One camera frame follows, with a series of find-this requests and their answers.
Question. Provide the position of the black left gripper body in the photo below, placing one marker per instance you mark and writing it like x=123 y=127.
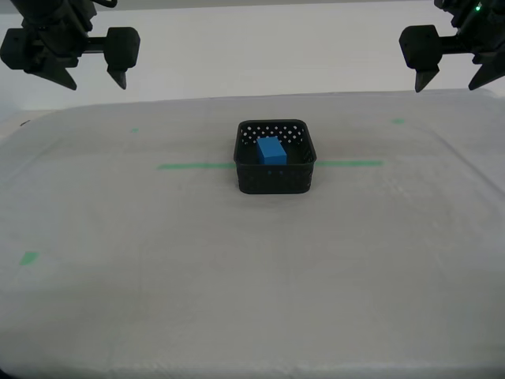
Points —
x=59 y=27

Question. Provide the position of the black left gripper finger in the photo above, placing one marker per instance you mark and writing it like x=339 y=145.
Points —
x=122 y=47
x=16 y=49

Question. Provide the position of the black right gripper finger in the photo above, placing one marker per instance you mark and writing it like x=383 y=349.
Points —
x=420 y=47
x=489 y=69

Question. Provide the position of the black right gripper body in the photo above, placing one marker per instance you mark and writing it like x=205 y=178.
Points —
x=481 y=29

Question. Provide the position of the blue rectangular block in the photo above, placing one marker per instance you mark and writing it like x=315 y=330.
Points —
x=271 y=152

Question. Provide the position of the black perforated plastic basket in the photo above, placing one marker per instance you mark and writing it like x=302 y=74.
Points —
x=272 y=183

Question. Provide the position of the long green tape strip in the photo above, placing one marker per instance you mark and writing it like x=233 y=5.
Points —
x=189 y=166

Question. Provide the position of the white foam table cover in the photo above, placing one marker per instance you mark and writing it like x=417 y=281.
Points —
x=276 y=256

